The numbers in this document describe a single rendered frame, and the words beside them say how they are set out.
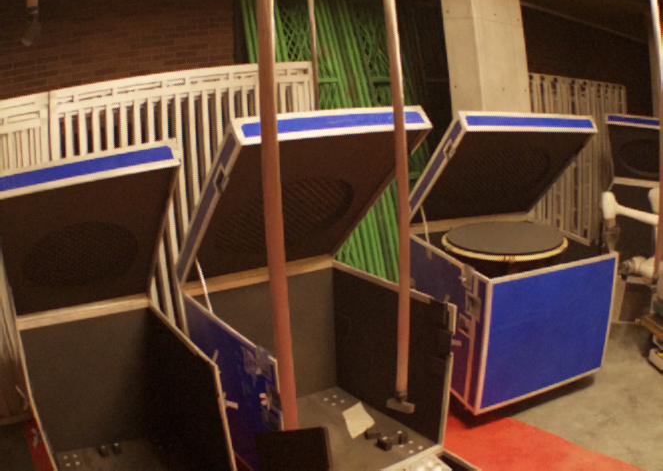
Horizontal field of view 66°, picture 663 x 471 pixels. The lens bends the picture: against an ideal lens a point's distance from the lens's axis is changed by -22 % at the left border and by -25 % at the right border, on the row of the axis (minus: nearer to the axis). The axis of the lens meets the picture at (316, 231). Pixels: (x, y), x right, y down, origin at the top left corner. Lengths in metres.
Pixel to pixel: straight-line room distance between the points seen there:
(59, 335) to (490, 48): 3.47
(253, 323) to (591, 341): 2.03
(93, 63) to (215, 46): 1.17
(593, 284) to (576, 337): 0.33
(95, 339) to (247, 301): 0.89
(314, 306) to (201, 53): 2.66
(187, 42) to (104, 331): 2.99
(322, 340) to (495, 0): 2.79
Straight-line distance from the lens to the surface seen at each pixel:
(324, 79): 5.42
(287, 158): 2.49
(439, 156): 3.48
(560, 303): 3.46
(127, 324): 3.06
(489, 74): 4.50
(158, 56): 5.20
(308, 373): 3.63
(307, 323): 3.51
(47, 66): 4.93
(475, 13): 4.46
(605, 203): 3.68
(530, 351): 3.44
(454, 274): 3.46
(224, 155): 2.36
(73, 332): 3.02
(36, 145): 3.73
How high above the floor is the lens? 1.92
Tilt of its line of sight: 13 degrees down
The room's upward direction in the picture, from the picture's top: 3 degrees counter-clockwise
